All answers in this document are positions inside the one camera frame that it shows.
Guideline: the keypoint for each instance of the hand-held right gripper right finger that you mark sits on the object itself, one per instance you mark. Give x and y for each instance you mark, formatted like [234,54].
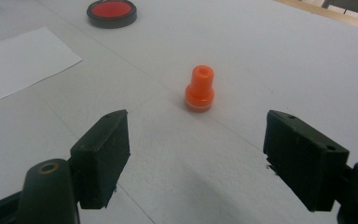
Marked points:
[304,161]

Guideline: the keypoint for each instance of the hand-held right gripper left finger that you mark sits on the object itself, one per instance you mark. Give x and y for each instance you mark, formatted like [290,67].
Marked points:
[101,158]

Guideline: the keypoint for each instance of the orange stamp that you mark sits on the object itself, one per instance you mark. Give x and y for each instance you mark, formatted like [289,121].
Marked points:
[199,90]

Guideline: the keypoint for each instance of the small white paper sheet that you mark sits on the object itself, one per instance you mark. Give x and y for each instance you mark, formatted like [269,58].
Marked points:
[21,62]

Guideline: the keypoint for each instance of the round black red ink pad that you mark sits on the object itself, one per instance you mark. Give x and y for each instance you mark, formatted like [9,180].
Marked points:
[112,11]

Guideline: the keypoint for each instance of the large white table cover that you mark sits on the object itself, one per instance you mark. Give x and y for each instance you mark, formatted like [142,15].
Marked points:
[245,53]

